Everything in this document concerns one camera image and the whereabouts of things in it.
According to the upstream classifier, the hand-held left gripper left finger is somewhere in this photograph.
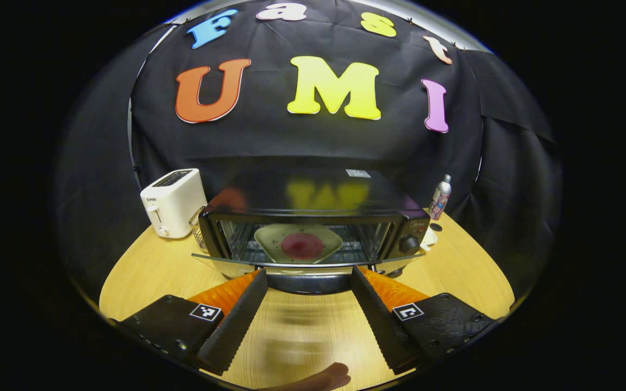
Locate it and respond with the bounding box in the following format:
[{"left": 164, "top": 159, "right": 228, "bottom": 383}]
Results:
[{"left": 115, "top": 269, "right": 268, "bottom": 376}]

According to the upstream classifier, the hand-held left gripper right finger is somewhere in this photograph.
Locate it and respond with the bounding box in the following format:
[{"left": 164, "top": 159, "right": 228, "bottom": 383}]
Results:
[{"left": 350, "top": 265, "right": 501, "bottom": 375}]

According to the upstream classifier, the black electric oven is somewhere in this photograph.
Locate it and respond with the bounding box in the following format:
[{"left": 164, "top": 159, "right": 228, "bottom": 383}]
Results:
[{"left": 192, "top": 167, "right": 432, "bottom": 295}]

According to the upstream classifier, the silver printed bottle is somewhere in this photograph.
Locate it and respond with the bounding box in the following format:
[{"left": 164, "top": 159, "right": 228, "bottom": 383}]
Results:
[{"left": 428, "top": 174, "right": 453, "bottom": 221}]

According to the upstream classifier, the pink meat slice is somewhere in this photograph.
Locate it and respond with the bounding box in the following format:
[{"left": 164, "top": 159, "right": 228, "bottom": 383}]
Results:
[{"left": 281, "top": 232, "right": 325, "bottom": 261}]

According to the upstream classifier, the cream square plate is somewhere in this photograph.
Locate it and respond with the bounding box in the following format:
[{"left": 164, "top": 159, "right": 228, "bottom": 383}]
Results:
[{"left": 254, "top": 223, "right": 344, "bottom": 266}]

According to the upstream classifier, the small metal wire basket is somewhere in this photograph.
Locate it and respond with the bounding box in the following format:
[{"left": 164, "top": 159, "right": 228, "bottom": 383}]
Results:
[{"left": 190, "top": 206, "right": 209, "bottom": 251}]

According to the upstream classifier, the white toaster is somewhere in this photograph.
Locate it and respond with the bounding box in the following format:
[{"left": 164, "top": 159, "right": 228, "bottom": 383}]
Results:
[{"left": 140, "top": 168, "right": 208, "bottom": 239}]

